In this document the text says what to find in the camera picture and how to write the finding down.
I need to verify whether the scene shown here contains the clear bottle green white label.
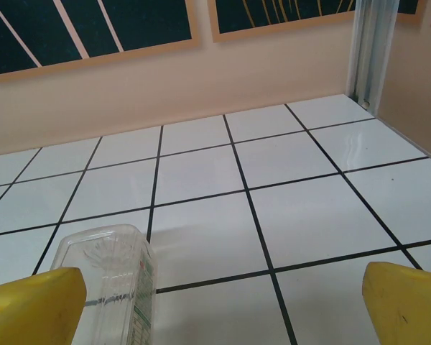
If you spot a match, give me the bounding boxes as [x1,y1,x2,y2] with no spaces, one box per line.
[50,224,159,345]

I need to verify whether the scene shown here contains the aluminium frame post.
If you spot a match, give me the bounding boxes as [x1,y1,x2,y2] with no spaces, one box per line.
[347,0,396,109]

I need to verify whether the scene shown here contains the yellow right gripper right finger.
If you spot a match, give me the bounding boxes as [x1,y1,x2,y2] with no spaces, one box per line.
[361,261,431,345]

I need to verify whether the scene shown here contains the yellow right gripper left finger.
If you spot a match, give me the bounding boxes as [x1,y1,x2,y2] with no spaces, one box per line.
[0,267,87,345]

